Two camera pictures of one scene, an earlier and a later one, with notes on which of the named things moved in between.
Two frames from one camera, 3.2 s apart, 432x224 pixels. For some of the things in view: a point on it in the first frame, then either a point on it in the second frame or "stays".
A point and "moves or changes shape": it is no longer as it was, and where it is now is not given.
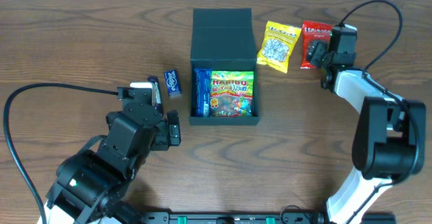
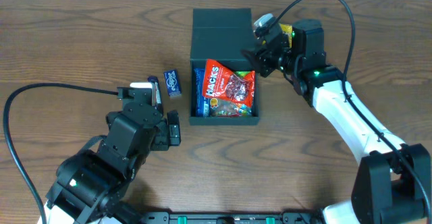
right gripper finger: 316,50 -> 253,56
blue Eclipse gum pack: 173,82 stays
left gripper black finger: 174,137 stays
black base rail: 264,217 stays
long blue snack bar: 204,92 stays
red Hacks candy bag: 312,32 moves or changes shape
